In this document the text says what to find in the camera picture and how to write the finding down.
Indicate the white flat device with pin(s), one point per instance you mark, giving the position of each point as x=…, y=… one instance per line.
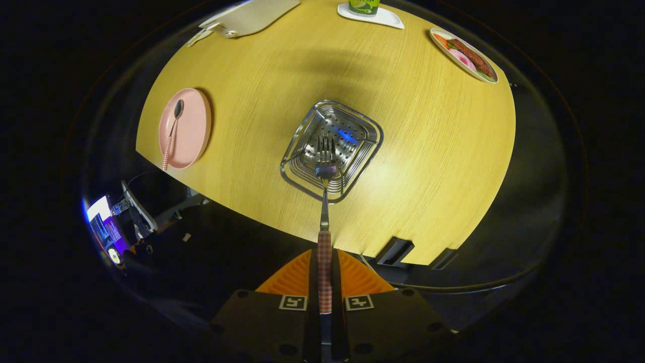
x=141, y=212

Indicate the white plate with food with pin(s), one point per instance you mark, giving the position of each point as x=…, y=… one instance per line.
x=466, y=53

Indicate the green label drink bottle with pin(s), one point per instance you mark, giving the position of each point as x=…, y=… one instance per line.
x=364, y=6

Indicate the white coaster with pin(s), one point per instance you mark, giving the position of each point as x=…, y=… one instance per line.
x=388, y=19

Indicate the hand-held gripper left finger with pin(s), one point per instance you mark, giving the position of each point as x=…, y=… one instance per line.
x=313, y=327

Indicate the laptop screen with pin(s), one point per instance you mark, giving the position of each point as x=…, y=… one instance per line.
x=103, y=222

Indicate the pink plate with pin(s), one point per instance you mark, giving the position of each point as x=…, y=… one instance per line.
x=194, y=126

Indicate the white box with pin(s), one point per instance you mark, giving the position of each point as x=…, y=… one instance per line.
x=252, y=17

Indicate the black table bracket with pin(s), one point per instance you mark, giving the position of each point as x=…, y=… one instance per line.
x=444, y=258
x=395, y=251

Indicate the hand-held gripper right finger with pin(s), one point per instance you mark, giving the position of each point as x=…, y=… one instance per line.
x=337, y=327

